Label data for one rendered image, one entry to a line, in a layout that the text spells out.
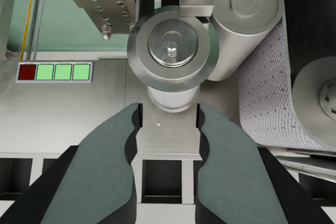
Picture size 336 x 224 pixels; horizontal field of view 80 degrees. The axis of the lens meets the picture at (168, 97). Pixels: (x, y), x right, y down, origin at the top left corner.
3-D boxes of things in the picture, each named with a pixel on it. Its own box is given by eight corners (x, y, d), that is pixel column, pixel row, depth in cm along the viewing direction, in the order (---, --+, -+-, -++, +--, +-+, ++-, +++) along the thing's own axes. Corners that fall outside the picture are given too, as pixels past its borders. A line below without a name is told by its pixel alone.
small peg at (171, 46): (165, 48, 27) (168, 39, 27) (166, 56, 30) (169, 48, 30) (175, 51, 27) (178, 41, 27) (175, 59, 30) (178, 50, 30)
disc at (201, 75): (217, 3, 33) (222, 91, 30) (216, 5, 34) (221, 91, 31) (127, 6, 34) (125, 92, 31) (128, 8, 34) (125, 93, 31)
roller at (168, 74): (208, 8, 32) (212, 78, 30) (193, 65, 57) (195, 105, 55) (136, 11, 32) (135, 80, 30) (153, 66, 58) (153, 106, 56)
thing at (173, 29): (198, 18, 31) (197, 65, 29) (196, 25, 33) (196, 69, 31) (149, 17, 31) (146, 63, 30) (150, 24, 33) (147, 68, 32)
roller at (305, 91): (379, 55, 31) (399, 149, 28) (289, 91, 56) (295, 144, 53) (287, 56, 32) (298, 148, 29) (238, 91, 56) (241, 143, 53)
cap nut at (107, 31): (111, 25, 67) (110, 37, 66) (114, 31, 70) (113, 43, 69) (100, 25, 67) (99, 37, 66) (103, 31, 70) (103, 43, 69)
